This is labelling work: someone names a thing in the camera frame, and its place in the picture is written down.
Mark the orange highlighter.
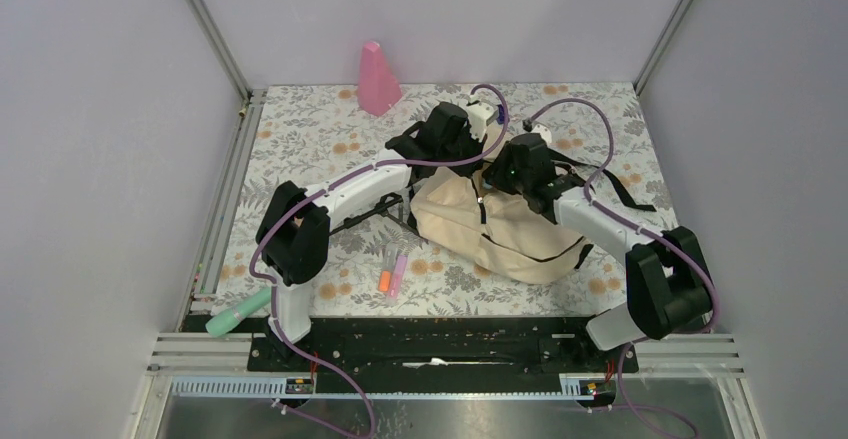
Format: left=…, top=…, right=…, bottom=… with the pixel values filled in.
left=377, top=270, right=393, bottom=293

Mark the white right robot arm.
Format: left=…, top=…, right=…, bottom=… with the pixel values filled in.
left=483, top=133, right=716, bottom=371

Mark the mint green tube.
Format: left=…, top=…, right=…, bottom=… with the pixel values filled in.
left=205, top=287, right=272, bottom=338

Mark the pink highlighter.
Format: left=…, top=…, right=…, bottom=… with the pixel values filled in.
left=387, top=254, right=408, bottom=300

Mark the cream canvas backpack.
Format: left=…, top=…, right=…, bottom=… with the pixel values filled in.
left=411, top=134, right=601, bottom=284

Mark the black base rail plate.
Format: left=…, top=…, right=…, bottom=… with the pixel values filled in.
left=182, top=315, right=710, bottom=398

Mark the black folding tripod stand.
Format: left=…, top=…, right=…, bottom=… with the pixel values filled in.
left=330, top=193, right=418, bottom=236

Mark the pink cone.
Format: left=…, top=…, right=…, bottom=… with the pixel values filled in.
left=357, top=41, right=403, bottom=117

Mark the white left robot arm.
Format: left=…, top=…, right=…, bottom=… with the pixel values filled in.
left=249, top=97, right=509, bottom=370

